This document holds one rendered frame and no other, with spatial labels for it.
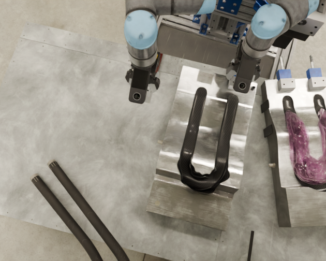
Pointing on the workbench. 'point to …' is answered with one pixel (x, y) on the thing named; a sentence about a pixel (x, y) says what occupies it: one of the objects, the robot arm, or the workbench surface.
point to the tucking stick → (250, 245)
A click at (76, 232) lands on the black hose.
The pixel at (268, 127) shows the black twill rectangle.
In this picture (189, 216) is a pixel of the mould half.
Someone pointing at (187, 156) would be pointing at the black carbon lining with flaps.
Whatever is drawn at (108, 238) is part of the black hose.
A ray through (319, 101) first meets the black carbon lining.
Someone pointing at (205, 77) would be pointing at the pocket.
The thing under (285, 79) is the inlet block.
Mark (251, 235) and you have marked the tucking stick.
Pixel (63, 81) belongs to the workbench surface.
